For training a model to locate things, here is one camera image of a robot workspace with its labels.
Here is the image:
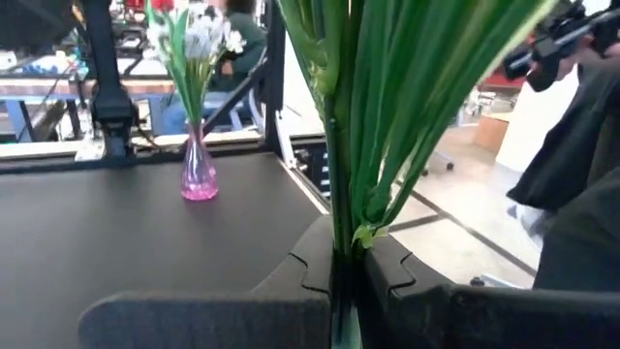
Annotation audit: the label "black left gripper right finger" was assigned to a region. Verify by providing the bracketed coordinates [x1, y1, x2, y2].
[362, 233, 620, 349]

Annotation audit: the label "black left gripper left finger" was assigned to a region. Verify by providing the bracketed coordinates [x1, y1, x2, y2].
[78, 215, 335, 349]

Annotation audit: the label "purple glass vase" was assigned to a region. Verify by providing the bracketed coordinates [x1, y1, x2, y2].
[180, 120, 220, 203]

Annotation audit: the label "red carnation bunch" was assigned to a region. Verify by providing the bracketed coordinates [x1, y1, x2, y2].
[275, 0, 558, 349]

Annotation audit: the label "white flowers in vase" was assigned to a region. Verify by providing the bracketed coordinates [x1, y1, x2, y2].
[157, 0, 270, 137]

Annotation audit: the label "black table mat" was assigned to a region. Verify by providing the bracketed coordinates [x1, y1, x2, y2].
[0, 152, 333, 349]

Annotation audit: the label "person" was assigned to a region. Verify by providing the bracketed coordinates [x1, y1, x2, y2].
[503, 28, 620, 295]

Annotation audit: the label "black chair caster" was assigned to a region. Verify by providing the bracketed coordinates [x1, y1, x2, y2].
[419, 159, 456, 176]

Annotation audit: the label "brown cardboard box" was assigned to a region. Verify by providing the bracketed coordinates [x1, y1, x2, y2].
[473, 111, 512, 155]

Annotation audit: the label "person's hand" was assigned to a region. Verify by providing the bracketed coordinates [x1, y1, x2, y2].
[554, 33, 609, 81]

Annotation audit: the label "wooden workbench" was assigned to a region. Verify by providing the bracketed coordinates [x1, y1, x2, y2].
[0, 77, 176, 98]

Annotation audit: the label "black handheld camera rig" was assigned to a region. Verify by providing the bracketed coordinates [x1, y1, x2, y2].
[502, 0, 620, 93]

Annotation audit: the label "blue table frame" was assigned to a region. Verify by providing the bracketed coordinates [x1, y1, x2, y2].
[0, 94, 38, 144]

